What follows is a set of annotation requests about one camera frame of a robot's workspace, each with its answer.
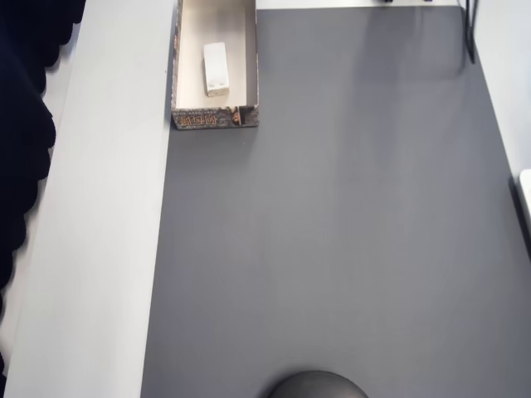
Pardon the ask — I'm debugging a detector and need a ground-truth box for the small white block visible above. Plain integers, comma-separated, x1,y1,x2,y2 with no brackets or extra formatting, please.
202,41,231,99

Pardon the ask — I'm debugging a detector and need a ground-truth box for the patterned cardboard box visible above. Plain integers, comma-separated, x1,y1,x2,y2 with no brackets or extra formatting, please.
170,0,261,131

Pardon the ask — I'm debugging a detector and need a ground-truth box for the grey rubber mat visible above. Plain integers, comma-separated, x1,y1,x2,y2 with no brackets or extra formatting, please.
139,6,531,398

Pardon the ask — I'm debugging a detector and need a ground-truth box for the dark blue curtain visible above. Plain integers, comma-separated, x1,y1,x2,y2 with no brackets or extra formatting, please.
0,0,88,378

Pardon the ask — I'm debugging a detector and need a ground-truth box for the black round-base camera stand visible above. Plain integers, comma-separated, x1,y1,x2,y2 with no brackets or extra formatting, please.
265,370,370,398

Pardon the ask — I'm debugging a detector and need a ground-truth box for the thick black camera cable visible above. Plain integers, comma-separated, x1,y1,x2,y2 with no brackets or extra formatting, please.
458,0,478,66

